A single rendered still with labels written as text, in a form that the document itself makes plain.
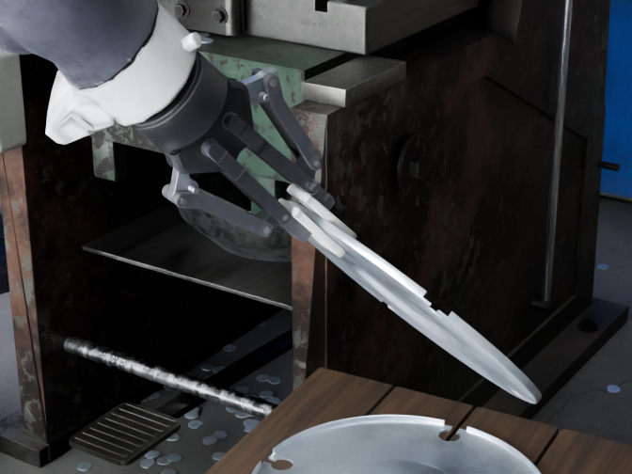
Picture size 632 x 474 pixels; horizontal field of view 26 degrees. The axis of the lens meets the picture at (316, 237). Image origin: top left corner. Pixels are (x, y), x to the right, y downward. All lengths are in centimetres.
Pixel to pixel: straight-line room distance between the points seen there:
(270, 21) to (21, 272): 51
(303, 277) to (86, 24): 73
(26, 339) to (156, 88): 104
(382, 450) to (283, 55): 52
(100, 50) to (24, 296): 102
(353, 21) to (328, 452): 54
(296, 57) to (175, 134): 65
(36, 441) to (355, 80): 79
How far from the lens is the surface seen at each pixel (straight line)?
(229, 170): 107
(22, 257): 193
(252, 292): 182
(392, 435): 142
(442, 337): 129
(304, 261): 161
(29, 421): 206
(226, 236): 187
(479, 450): 141
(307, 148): 111
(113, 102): 99
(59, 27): 95
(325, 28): 168
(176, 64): 99
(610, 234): 285
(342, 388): 151
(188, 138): 102
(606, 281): 264
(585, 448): 143
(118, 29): 96
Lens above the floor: 110
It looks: 23 degrees down
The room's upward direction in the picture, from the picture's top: straight up
